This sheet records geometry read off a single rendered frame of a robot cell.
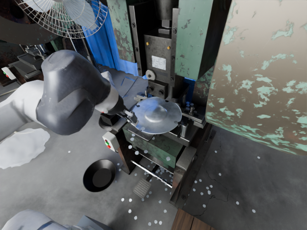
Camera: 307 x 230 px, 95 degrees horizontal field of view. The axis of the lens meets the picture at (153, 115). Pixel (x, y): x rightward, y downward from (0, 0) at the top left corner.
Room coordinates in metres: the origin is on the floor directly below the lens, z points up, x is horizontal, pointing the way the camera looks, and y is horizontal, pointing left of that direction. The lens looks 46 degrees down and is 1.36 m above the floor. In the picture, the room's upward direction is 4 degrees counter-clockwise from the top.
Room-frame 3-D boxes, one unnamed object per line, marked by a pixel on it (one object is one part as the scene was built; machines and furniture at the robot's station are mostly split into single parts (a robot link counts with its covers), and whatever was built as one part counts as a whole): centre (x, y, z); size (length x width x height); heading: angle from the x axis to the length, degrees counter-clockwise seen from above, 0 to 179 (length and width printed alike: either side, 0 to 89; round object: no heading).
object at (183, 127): (0.46, -0.16, 0.75); 0.03 x 0.03 x 0.10; 54
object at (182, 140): (0.67, -0.09, 0.68); 0.45 x 0.30 x 0.06; 54
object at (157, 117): (0.56, -0.01, 0.78); 0.29 x 0.29 x 0.01
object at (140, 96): (0.77, 0.05, 0.76); 0.17 x 0.06 x 0.10; 54
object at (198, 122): (0.57, -0.23, 0.76); 0.17 x 0.06 x 0.10; 54
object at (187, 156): (0.62, -0.39, 0.45); 0.92 x 0.12 x 0.90; 144
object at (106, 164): (0.54, 0.53, 0.04); 0.30 x 0.30 x 0.07
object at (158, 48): (0.63, -0.07, 1.04); 0.17 x 0.15 x 0.30; 144
